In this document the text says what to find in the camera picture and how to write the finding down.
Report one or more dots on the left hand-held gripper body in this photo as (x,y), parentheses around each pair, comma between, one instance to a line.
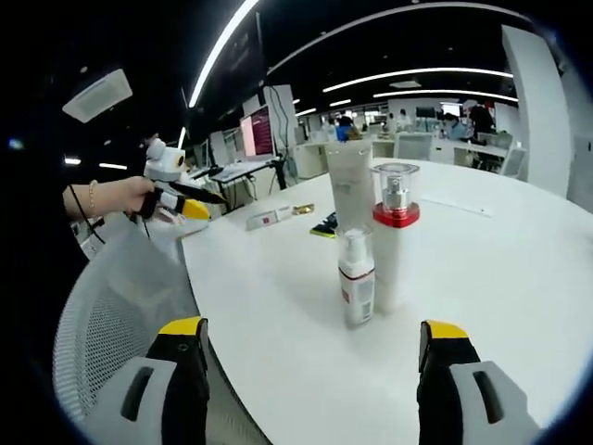
(164,164)

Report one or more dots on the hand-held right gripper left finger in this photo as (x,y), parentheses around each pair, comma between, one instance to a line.
(180,398)

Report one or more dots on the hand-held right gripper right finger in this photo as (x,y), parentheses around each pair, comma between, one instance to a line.
(445,398)

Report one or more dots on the gold skincare sachet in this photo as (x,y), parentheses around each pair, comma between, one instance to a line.
(302,209)

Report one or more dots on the black green skincare sachet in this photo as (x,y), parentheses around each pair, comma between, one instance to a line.
(324,226)

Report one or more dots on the white pump bottle red collar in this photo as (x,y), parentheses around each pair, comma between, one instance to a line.
(394,269)

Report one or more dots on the white skincare tube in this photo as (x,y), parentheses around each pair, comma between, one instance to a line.
(349,185)

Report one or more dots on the person's left hand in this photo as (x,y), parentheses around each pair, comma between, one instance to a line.
(135,197)

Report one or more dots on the grey rolling stand desk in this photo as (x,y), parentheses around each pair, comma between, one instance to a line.
(241,172)

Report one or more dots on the laptop on stand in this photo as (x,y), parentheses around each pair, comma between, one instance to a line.
(257,132)

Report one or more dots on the ceiling air conditioner vent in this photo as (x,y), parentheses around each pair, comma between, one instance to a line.
(97,95)

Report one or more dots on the white mesh office chair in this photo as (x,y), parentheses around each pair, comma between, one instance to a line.
(116,301)

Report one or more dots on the curved ceiling light strip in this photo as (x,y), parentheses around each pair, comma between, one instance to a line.
(217,48)

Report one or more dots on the dark hanging sign panel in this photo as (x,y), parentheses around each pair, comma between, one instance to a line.
(243,55)

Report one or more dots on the white office desk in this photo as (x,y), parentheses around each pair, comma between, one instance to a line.
(454,150)

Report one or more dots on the long straight ceiling light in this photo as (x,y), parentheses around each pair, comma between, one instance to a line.
(417,71)

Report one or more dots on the short straight ceiling light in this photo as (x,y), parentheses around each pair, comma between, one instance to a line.
(445,91)

